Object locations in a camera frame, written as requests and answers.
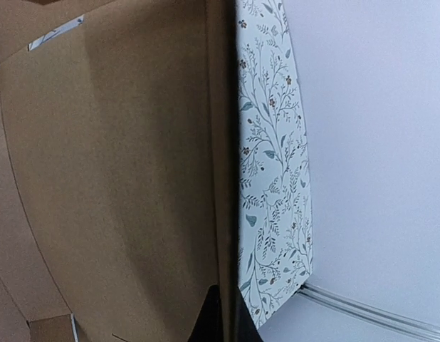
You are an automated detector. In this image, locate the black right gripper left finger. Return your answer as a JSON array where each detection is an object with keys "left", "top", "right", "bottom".
[{"left": 187, "top": 284, "right": 222, "bottom": 342}]

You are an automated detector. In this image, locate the left aluminium frame post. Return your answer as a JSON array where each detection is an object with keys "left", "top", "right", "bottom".
[{"left": 297, "top": 284, "right": 440, "bottom": 341}]

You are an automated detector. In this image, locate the brown cardboard box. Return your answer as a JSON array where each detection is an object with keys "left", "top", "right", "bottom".
[{"left": 0, "top": 1, "right": 238, "bottom": 341}]

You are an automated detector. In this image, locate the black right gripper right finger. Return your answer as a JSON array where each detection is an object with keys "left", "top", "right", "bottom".
[{"left": 236, "top": 288, "right": 263, "bottom": 342}]

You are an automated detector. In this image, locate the floral white table mat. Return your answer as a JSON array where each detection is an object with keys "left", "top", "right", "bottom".
[{"left": 236, "top": 1, "right": 313, "bottom": 327}]

